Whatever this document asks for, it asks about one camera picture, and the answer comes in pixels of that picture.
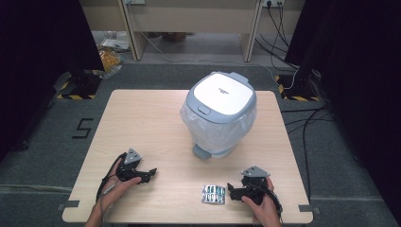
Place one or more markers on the grey tape strip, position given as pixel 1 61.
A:
pixel 309 208
pixel 68 205

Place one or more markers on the black stand base hazard tape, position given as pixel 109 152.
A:
pixel 80 86
pixel 296 90

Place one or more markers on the yellow plastic bag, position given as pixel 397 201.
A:
pixel 109 60

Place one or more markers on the grey-blue trash can white lid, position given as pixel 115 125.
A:
pixel 222 94

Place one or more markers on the white wall power outlet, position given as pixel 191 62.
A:
pixel 273 3

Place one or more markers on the person's right hand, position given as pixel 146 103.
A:
pixel 265 208

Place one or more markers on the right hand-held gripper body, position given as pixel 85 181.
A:
pixel 254 184

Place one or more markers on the black curtain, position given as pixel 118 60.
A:
pixel 356 78
pixel 41 63

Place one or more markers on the person's left hand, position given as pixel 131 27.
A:
pixel 118 189

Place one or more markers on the white plastic trash bag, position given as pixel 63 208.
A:
pixel 217 132

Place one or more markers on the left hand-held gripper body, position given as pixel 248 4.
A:
pixel 130 164

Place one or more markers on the silver pill blister pack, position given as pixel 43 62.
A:
pixel 213 194

